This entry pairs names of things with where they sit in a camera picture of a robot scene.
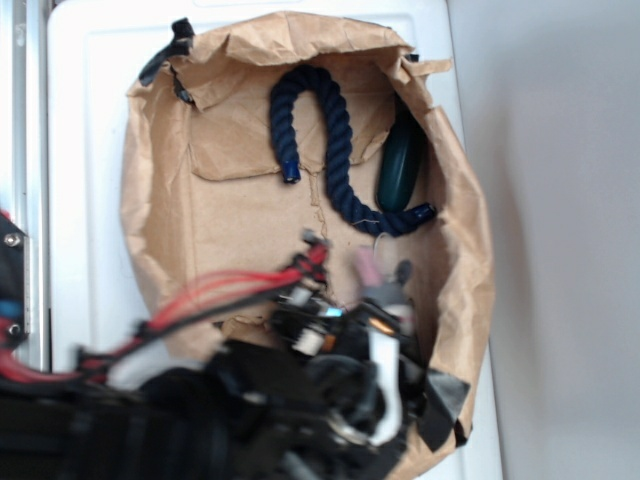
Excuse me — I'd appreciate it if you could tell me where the black tape strip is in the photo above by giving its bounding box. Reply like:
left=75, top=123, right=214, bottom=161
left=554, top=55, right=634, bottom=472
left=417, top=368, right=471, bottom=452
left=138, top=18, right=195, bottom=86

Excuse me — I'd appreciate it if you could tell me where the white plastic bin lid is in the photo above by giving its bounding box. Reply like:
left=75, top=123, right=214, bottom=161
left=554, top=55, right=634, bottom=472
left=45, top=0, right=507, bottom=480

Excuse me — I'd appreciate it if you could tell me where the brown paper bag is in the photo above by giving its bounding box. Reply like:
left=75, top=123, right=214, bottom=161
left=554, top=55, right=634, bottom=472
left=120, top=11, right=495, bottom=479

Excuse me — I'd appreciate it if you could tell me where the red wire bundle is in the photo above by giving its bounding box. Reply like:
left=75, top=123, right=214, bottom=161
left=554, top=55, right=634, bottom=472
left=0, top=242, right=334, bottom=384

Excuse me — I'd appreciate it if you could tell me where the black tape strip right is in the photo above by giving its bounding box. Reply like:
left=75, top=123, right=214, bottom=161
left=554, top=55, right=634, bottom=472
left=417, top=368, right=471, bottom=452

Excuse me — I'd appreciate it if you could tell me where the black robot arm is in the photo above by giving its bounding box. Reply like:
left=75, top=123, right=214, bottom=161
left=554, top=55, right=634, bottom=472
left=1, top=218, right=425, bottom=479

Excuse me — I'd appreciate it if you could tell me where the gray plush donkey toy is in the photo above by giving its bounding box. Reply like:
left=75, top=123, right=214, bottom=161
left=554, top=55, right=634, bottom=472
left=353, top=247, right=413, bottom=316

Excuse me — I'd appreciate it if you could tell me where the dark green oval object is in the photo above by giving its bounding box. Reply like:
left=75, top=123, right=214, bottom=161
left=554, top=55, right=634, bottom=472
left=376, top=111, right=425, bottom=213

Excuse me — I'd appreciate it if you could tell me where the aluminium rail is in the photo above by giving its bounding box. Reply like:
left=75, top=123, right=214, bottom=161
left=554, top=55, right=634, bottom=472
left=10, top=1, right=51, bottom=370

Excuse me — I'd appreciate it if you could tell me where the black tape strip left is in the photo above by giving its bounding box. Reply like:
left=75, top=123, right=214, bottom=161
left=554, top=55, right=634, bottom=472
left=138, top=18, right=195, bottom=86

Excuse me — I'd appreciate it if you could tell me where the dark blue twisted rope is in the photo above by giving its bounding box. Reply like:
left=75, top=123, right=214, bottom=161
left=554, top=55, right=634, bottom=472
left=269, top=67, right=439, bottom=237

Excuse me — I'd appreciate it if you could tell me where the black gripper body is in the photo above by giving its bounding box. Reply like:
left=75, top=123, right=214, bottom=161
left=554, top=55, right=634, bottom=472
left=207, top=296, right=422, bottom=450

